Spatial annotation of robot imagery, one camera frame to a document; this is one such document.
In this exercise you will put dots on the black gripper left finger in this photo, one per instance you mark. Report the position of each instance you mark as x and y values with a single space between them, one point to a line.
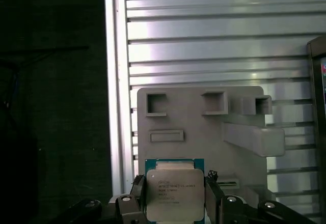
135 208

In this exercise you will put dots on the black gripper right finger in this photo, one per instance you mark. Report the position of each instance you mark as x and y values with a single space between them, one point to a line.
214 203

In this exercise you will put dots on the silver green-edged CPU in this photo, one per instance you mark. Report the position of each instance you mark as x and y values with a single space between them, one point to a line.
174 191

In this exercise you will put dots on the grey parts rack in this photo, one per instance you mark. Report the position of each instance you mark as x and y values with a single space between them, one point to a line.
193 132

